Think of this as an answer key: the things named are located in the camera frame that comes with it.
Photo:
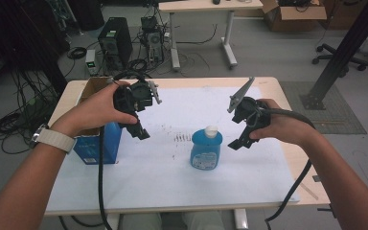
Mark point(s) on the person's right hand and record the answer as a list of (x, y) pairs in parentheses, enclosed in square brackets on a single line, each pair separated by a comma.
[(284, 127)]

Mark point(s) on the black metal stand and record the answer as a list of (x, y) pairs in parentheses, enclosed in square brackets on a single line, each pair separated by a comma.
[(345, 48)]

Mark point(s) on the white desk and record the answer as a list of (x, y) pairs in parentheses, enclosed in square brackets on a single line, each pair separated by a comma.
[(204, 5)]

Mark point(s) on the black office chair base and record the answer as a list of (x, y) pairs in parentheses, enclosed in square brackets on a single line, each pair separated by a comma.
[(335, 57)]

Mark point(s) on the blue bottle with white cap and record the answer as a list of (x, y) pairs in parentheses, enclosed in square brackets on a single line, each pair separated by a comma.
[(205, 150)]

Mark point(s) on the black computer tower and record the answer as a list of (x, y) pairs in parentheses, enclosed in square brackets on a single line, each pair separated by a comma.
[(115, 41)]

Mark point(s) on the black curtain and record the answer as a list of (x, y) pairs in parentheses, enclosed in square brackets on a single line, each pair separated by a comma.
[(22, 35)]

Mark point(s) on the open grey computer case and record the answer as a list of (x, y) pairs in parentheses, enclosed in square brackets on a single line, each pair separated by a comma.
[(153, 41)]

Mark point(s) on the white table leg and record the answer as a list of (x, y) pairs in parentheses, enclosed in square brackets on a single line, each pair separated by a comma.
[(241, 219)]

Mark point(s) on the small power supply unit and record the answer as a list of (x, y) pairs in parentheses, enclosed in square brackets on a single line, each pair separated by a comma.
[(90, 62)]

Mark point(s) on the open brown cardboard box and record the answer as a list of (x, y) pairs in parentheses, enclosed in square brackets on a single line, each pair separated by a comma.
[(297, 16)]

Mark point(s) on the blue cardboard box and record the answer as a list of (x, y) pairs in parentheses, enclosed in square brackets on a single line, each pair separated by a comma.
[(108, 143)]

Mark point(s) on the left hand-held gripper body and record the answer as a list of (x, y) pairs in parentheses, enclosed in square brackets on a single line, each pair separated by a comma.
[(137, 94)]

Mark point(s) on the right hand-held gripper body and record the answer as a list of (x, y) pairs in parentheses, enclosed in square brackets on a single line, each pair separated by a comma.
[(250, 113)]

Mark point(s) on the person's left hand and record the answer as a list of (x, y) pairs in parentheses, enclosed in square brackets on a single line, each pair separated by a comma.
[(89, 110)]

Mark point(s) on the grey floor mat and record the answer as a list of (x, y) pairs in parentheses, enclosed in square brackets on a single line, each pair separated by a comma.
[(338, 118)]

